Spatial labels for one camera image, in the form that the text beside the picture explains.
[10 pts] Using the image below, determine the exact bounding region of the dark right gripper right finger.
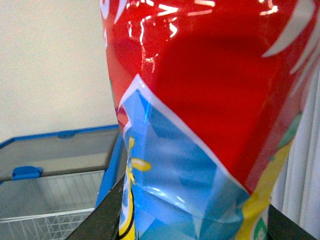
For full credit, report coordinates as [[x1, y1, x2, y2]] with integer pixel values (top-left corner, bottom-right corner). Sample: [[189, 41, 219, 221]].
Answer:
[[266, 205, 316, 240]]

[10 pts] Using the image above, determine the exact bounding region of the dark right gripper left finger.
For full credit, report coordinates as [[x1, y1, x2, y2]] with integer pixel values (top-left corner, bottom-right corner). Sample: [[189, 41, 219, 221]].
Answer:
[[67, 176, 125, 240]]

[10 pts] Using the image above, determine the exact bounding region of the red blue drink pouch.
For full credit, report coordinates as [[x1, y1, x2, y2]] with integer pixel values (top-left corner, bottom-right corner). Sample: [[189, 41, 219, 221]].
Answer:
[[99, 0, 320, 240]]

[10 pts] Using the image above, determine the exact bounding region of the white chest freezer blue rim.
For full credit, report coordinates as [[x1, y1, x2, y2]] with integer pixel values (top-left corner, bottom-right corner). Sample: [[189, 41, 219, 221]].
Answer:
[[0, 124, 127, 240]]

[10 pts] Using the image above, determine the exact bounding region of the glass sliding freezer lid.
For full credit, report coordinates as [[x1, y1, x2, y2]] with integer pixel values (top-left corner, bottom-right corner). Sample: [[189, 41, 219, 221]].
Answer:
[[0, 126, 119, 182]]

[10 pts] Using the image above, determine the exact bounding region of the white wire freezer basket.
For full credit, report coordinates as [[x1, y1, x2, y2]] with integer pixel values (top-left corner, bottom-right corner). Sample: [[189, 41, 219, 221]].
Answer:
[[0, 208, 94, 240]]

